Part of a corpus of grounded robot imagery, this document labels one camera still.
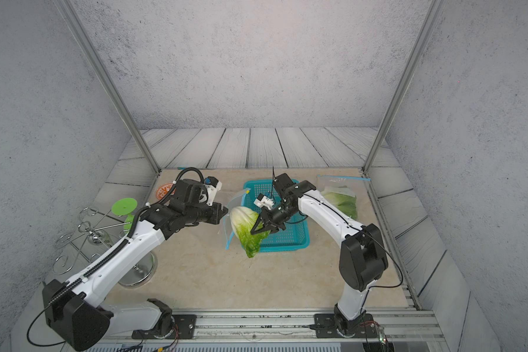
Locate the chinese cabbage top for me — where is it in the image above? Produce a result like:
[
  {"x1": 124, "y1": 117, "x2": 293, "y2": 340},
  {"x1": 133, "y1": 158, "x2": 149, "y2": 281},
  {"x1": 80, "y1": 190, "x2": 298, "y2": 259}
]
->
[{"x1": 234, "y1": 206, "x2": 270, "y2": 258}]

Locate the chinese cabbage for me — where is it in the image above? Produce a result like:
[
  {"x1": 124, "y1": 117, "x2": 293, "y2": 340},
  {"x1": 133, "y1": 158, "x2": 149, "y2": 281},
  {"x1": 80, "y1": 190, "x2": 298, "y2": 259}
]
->
[
  {"x1": 323, "y1": 194, "x2": 358, "y2": 220},
  {"x1": 234, "y1": 206, "x2": 270, "y2": 258},
  {"x1": 321, "y1": 186, "x2": 356, "y2": 198}
]

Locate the teal plastic basket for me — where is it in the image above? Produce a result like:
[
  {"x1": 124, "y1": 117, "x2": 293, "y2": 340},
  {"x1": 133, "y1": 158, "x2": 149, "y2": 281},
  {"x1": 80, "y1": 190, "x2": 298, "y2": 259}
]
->
[{"x1": 241, "y1": 178, "x2": 311, "y2": 253}]

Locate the clear zipper bag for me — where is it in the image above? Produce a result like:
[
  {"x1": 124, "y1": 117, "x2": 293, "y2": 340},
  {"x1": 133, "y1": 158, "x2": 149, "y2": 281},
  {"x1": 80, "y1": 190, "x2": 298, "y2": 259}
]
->
[
  {"x1": 219, "y1": 188, "x2": 250, "y2": 249},
  {"x1": 317, "y1": 175, "x2": 370, "y2": 222}
]

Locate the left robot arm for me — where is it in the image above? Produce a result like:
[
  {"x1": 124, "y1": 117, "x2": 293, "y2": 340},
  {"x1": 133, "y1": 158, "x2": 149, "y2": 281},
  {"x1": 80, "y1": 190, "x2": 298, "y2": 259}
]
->
[{"x1": 42, "y1": 177, "x2": 227, "y2": 351}]

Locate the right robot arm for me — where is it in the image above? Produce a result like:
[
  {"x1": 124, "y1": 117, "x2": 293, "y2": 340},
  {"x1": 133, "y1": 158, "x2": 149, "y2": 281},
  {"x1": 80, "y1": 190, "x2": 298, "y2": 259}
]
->
[{"x1": 250, "y1": 173, "x2": 389, "y2": 336}]

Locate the orange patterned bowl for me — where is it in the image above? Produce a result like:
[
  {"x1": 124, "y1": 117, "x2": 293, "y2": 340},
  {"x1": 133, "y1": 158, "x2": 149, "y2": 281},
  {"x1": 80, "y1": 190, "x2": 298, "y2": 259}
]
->
[{"x1": 155, "y1": 182, "x2": 175, "y2": 200}]

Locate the green plastic goblet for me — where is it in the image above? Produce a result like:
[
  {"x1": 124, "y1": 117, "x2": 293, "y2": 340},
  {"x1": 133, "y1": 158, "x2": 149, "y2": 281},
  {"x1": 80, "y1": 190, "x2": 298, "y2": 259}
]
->
[{"x1": 111, "y1": 197, "x2": 138, "y2": 233}]

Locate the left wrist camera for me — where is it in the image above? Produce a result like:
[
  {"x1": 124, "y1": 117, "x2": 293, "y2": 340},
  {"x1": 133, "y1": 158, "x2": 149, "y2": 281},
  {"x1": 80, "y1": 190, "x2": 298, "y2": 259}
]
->
[{"x1": 204, "y1": 176, "x2": 222, "y2": 206}]

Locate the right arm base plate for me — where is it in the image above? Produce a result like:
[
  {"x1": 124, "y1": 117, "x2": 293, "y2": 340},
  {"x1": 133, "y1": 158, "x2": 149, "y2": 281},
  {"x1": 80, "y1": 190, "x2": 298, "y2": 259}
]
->
[{"x1": 309, "y1": 313, "x2": 378, "y2": 339}]

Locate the metal wire cup rack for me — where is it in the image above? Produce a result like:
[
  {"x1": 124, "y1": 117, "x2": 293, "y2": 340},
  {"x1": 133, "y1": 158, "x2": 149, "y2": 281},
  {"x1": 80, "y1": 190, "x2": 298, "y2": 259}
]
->
[{"x1": 52, "y1": 205, "x2": 158, "y2": 289}]

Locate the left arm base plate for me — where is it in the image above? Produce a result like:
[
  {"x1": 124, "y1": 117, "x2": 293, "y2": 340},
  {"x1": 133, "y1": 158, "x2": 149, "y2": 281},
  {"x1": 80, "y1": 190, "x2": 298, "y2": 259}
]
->
[{"x1": 131, "y1": 314, "x2": 197, "y2": 340}]

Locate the left aluminium frame post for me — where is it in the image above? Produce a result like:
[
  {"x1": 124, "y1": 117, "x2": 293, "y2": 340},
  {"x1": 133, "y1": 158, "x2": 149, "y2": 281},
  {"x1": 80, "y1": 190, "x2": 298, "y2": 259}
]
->
[{"x1": 54, "y1": 0, "x2": 161, "y2": 175}]

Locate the aluminium frame post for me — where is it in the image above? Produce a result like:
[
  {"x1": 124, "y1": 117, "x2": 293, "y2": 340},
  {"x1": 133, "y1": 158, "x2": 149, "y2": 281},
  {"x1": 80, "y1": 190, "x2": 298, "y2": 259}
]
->
[
  {"x1": 362, "y1": 0, "x2": 445, "y2": 174},
  {"x1": 54, "y1": 0, "x2": 161, "y2": 175}
]

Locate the right aluminium frame post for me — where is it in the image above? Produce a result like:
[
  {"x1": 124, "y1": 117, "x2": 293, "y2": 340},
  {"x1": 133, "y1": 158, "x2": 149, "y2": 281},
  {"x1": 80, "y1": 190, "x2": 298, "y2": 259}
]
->
[{"x1": 362, "y1": 0, "x2": 445, "y2": 174}]

